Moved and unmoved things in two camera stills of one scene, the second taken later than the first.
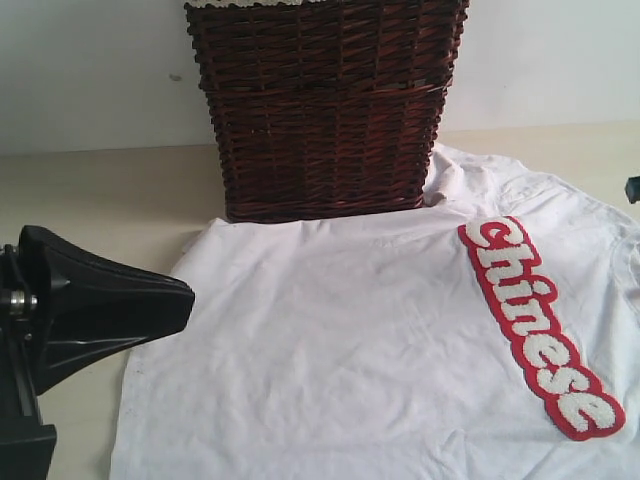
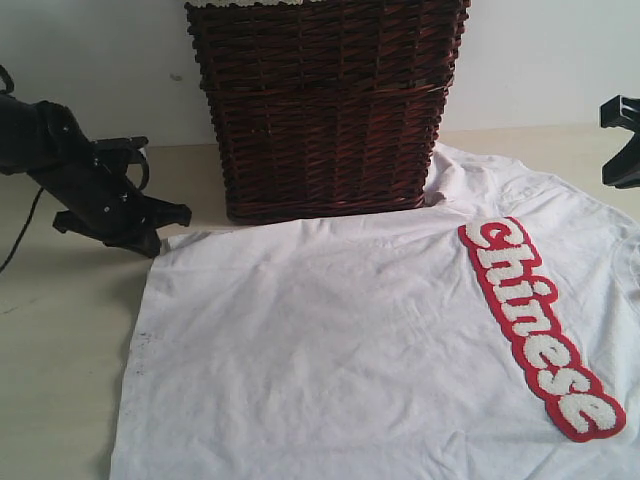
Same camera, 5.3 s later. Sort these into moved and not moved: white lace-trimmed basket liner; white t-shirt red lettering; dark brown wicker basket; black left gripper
Moved: black left gripper
Not moved: dark brown wicker basket; white t-shirt red lettering; white lace-trimmed basket liner
